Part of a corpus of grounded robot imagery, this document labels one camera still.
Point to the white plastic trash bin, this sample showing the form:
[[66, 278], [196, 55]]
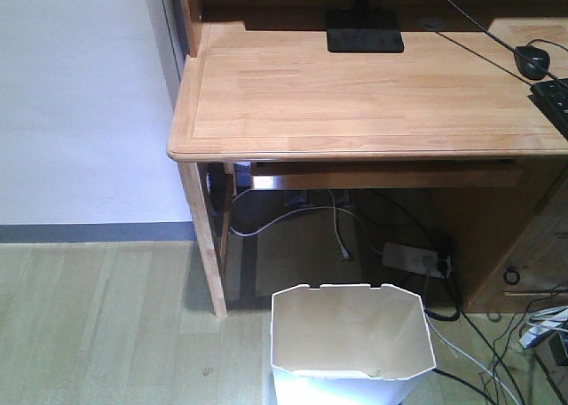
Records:
[[348, 344]]

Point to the white power strip right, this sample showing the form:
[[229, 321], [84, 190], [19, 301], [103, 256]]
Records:
[[542, 323]]

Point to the wooden desk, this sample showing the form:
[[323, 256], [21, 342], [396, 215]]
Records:
[[450, 113]]

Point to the white power strip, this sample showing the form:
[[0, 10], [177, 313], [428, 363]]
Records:
[[415, 260], [542, 323]]

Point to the black monitor stand base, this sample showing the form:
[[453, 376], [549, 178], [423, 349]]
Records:
[[361, 29]]

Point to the black computer mouse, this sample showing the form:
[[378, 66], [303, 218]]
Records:
[[532, 62]]

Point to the black keyboard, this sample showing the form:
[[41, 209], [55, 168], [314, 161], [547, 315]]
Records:
[[551, 98]]

